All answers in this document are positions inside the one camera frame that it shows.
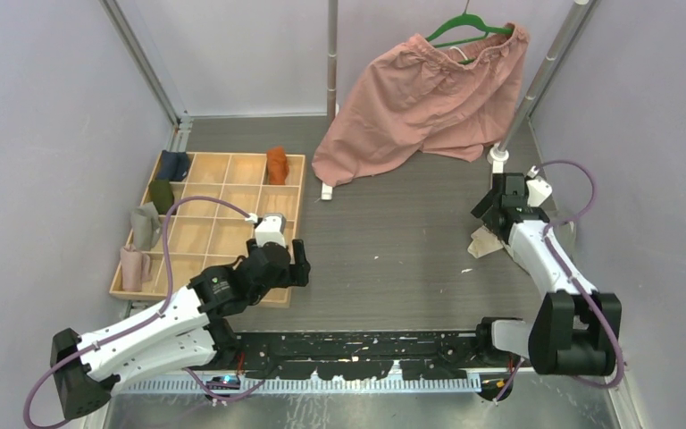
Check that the left aluminium frame post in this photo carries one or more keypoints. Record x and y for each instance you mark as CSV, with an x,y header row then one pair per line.
x,y
180,120

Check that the beige underwear on table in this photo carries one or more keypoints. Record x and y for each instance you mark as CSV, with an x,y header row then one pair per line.
x,y
483,242

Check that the orange white underwear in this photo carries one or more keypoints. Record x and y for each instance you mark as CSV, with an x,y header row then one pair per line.
x,y
277,166

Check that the centre metal rack pole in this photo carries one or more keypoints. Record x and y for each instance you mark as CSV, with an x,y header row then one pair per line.
x,y
332,60

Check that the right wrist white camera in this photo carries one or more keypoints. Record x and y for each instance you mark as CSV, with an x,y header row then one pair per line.
x,y
539,190

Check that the green clothes hanger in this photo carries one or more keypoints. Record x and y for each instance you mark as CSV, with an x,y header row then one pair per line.
x,y
468,20

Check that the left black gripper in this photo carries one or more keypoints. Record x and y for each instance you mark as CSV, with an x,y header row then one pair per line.
x,y
296,274

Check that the wrist white camera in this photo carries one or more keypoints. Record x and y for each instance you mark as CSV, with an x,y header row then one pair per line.
x,y
539,190
268,228

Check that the navy rolled underwear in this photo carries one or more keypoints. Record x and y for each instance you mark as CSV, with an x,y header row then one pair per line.
x,y
173,166

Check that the pink rolled underwear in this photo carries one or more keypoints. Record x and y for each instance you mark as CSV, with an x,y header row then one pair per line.
x,y
135,268

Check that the pink shorts on hanger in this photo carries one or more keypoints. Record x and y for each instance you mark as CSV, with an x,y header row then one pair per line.
x,y
443,101

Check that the metal rack pole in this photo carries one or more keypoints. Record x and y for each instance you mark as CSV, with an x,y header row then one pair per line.
x,y
332,60
498,155

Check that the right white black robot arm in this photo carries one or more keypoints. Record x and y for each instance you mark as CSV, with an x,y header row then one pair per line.
x,y
575,331

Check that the wooden compartment tray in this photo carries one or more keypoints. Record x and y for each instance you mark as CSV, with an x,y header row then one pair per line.
x,y
205,226

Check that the grey underwear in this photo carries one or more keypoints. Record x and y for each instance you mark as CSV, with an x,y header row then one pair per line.
x,y
146,226
565,233

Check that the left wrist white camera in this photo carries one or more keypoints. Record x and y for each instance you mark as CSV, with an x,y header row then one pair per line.
x,y
268,228

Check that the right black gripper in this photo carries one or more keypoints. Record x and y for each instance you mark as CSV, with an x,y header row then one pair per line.
x,y
486,206

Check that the grey rolled underwear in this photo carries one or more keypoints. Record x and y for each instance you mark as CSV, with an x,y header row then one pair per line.
x,y
146,226

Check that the right metal rack pole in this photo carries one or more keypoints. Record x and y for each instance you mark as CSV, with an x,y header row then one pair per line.
x,y
498,155

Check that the slotted aluminium cable duct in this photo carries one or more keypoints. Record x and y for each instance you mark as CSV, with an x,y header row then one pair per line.
x,y
392,383

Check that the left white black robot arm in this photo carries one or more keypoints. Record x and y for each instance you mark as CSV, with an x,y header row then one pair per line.
x,y
189,330

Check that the dark green rolled underwear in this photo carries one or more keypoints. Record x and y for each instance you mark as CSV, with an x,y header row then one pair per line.
x,y
161,195

